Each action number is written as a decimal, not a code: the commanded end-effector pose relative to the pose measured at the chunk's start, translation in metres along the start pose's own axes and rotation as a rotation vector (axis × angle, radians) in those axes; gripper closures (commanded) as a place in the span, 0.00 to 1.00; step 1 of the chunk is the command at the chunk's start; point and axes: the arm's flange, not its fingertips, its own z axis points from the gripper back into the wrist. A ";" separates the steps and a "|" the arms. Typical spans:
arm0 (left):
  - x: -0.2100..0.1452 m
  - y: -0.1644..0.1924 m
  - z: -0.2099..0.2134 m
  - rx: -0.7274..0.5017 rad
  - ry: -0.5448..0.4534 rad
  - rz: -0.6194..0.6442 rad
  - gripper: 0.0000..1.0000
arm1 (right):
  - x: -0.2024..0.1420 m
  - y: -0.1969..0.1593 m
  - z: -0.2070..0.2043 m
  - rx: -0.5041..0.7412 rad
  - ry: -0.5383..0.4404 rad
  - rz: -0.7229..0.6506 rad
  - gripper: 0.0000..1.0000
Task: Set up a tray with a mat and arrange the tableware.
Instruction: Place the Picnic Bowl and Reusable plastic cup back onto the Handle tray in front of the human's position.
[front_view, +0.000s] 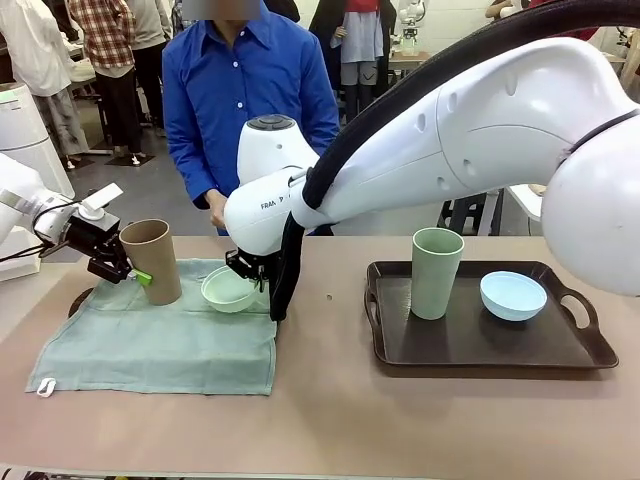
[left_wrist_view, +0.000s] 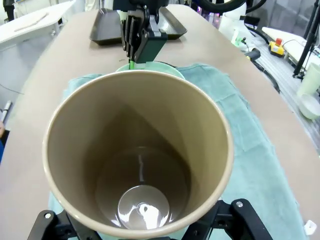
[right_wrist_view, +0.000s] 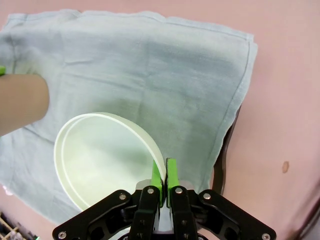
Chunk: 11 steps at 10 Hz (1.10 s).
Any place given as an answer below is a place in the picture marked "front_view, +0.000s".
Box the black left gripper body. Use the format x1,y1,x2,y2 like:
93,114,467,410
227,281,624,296
63,213,122,257

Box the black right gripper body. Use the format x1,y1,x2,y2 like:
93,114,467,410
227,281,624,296
224,247,272,280

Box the tall tan cup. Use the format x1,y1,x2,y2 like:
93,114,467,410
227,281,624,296
118,219,183,307

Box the pale green bowl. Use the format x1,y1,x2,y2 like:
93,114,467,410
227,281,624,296
200,264,258,315

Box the green cloth mat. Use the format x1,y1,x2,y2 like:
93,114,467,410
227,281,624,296
24,257,279,398

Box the tall pale green cup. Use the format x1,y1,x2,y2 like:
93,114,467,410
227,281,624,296
410,227,466,322

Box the light blue bowl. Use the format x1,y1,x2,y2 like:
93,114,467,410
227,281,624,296
479,270,548,322

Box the dark brown serving tray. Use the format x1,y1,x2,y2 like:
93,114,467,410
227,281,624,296
364,259,620,370
66,287,97,320

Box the person's right hand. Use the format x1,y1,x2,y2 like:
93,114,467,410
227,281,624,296
206,188,232,230

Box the white box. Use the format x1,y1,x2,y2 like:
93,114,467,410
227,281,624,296
0,225,42,282

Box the white cylindrical appliance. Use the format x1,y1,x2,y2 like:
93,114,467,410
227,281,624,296
0,82,76,202

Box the person in blue shirt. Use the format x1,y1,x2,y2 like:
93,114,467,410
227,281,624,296
161,3,342,237

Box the person in red plaid shirt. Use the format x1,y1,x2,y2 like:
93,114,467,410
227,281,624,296
66,0,147,164

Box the person in white top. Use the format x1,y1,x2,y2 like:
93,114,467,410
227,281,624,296
0,0,90,159

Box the person in grey top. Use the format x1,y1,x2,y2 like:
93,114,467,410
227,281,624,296
127,0,174,138

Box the black stool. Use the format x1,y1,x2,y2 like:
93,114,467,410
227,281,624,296
435,192,502,237

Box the clothed mannequin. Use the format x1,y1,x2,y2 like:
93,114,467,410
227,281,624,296
308,0,397,109

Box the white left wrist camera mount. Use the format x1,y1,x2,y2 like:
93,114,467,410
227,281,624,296
79,182,125,222

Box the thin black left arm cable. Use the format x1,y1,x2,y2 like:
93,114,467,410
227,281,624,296
0,198,77,262

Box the thick black braided cable bundle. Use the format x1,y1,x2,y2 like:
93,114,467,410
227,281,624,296
268,0,640,322

